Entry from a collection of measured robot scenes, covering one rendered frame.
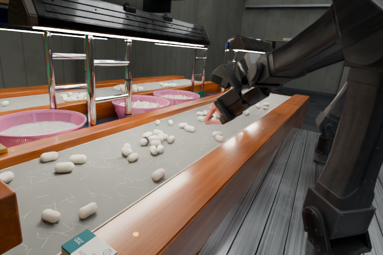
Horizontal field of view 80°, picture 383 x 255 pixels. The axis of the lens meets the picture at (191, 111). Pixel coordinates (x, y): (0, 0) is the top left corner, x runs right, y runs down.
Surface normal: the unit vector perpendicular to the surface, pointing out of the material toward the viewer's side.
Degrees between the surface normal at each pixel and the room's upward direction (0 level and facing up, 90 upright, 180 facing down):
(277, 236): 0
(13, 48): 90
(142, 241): 0
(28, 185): 0
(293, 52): 92
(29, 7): 58
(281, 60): 87
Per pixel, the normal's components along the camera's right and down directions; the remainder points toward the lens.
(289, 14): -0.49, 0.19
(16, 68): 0.87, 0.20
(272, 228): 0.08, -0.96
